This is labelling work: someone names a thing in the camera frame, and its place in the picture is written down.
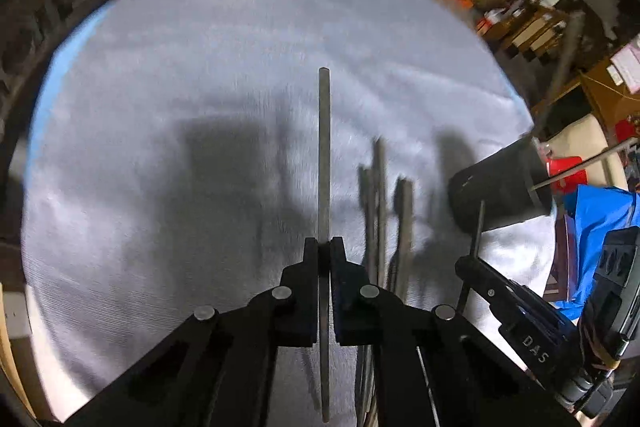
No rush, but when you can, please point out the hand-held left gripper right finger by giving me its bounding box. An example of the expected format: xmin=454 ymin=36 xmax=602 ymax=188
xmin=330 ymin=236 xmax=581 ymax=427

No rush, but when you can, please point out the grey utensil holder cup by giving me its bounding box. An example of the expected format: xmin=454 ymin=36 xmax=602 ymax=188
xmin=447 ymin=134 xmax=553 ymax=233

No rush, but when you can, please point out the slim metal chopstick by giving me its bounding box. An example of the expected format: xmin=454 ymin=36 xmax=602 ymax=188
xmin=392 ymin=177 xmax=415 ymax=303
xmin=318 ymin=67 xmax=332 ymax=423
xmin=374 ymin=137 xmax=389 ymax=288
xmin=359 ymin=164 xmax=378 ymax=288
xmin=531 ymin=138 xmax=640 ymax=192
xmin=457 ymin=199 xmax=487 ymax=313

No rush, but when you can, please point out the grey tablecloth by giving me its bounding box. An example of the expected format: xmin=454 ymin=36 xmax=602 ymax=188
xmin=22 ymin=0 xmax=556 ymax=423

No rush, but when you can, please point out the dark maroon table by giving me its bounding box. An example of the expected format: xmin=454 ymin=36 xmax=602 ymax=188
xmin=542 ymin=214 xmax=581 ymax=303

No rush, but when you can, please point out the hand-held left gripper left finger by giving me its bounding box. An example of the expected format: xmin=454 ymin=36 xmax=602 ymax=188
xmin=62 ymin=237 xmax=321 ymax=427

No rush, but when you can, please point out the beige sofa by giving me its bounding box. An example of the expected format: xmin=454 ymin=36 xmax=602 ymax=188
xmin=542 ymin=114 xmax=628 ymax=188

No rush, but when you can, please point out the blue cloth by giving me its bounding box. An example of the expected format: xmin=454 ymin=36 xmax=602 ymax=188
xmin=555 ymin=184 xmax=640 ymax=323

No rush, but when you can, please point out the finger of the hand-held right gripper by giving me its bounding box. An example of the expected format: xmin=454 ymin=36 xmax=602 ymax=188
xmin=455 ymin=256 xmax=576 ymax=323

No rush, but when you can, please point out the pink wall calendar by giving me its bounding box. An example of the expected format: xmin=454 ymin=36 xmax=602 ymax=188
xmin=607 ymin=42 xmax=640 ymax=85

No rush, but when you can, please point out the red child chair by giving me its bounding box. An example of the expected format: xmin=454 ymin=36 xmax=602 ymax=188
xmin=545 ymin=157 xmax=591 ymax=194

